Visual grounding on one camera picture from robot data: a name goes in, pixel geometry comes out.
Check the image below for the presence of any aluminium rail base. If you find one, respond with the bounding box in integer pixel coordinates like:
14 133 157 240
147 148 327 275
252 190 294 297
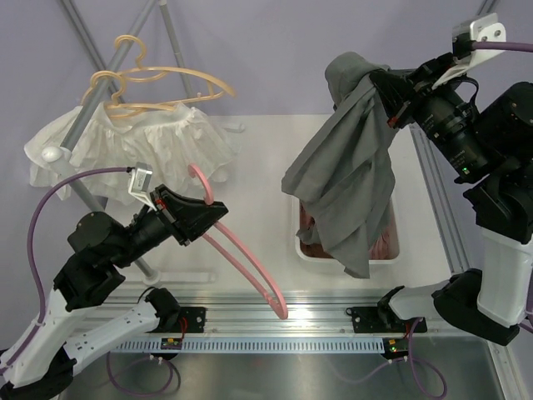
75 302 444 338

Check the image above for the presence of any beige hanger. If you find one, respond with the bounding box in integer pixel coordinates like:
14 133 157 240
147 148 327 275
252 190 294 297
80 70 176 119
112 34 236 113

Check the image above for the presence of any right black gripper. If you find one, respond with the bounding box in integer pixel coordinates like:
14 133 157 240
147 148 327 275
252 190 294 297
375 52 496 182

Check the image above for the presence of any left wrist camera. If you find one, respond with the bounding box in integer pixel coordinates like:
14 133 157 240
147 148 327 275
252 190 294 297
127 162 155 209

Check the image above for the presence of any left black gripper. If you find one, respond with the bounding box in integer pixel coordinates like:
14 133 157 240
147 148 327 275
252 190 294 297
112 183 229 268

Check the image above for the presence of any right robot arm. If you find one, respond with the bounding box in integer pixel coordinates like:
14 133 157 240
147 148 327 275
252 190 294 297
370 54 532 346

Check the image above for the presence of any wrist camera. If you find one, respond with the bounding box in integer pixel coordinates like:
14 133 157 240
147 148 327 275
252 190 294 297
432 12 506 89
127 162 155 209

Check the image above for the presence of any pink hanger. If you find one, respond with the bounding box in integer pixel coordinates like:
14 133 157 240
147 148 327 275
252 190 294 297
187 162 289 321

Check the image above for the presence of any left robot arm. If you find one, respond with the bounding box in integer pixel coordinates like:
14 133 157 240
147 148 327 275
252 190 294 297
1 185 228 399

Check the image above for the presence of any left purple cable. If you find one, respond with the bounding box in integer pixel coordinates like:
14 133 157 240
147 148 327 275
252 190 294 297
0 166 184 395

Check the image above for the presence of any pink skirt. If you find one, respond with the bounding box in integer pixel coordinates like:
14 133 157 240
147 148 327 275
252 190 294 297
296 202 400 262

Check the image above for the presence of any grey clothes rack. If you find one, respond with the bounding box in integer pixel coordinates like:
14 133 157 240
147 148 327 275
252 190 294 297
41 0 246 287

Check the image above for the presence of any beige hanger front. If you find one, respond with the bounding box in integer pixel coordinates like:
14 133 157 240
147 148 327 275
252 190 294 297
112 34 236 113

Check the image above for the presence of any beige hanger rear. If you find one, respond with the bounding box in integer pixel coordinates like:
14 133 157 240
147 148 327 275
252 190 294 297
80 70 176 119

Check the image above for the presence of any white skirt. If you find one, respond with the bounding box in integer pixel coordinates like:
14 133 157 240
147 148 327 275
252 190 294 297
24 103 241 205

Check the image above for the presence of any white plastic basket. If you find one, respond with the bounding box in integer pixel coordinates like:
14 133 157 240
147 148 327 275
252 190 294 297
294 193 401 275

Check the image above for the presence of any grey skirt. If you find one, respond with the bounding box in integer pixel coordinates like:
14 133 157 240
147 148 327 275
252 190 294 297
281 52 396 279

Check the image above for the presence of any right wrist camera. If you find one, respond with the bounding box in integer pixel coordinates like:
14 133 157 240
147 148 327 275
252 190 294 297
432 12 506 89

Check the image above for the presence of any white slotted cable duct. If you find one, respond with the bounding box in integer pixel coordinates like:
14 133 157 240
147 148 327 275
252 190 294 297
114 337 385 354

